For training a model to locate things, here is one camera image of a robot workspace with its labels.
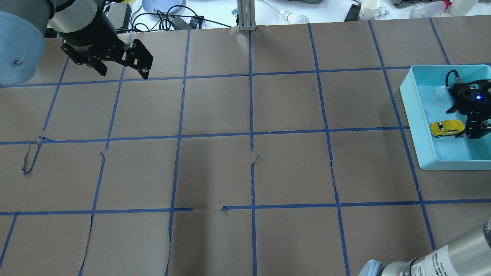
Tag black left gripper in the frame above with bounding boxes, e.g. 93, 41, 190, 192
60, 15, 154, 80

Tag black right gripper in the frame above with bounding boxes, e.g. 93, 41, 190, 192
445, 70, 491, 139

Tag yellow beetle toy car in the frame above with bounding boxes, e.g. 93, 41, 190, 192
428, 120, 465, 138

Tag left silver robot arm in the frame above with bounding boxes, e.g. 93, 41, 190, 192
0, 0, 154, 85

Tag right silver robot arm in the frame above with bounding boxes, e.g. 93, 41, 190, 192
359, 65, 490, 276

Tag light blue plastic bin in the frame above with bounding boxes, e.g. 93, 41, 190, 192
400, 65, 491, 171

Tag blue plate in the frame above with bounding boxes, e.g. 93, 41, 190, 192
141, 0, 186, 17

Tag clear plastic squeeze bottle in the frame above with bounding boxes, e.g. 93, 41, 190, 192
409, 0, 452, 19

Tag white paper cup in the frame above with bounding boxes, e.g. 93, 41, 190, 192
358, 0, 381, 21

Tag white light bulb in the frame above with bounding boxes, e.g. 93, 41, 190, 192
280, 10, 309, 24

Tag aluminium frame post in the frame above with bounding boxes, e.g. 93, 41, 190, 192
236, 0, 257, 32

